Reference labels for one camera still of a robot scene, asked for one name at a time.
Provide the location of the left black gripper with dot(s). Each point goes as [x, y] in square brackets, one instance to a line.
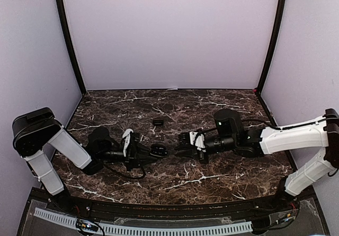
[134, 155]

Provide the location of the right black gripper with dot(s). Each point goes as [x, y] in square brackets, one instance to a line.
[200, 156]

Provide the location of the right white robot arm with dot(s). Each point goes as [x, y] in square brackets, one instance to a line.
[231, 135]

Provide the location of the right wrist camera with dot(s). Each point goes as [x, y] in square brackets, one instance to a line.
[192, 140]

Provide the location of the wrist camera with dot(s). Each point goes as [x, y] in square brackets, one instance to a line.
[192, 140]
[128, 135]

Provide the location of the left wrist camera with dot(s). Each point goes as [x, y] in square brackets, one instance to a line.
[128, 135]

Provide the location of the white slotted cable duct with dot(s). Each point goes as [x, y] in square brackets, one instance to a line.
[126, 226]

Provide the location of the black front rail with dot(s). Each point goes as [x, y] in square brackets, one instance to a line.
[106, 210]

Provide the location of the right black frame post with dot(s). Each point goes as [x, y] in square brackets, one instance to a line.
[271, 47]

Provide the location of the black frame post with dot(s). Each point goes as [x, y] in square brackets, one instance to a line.
[69, 46]
[271, 47]

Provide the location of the left black frame post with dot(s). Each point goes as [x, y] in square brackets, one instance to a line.
[69, 46]

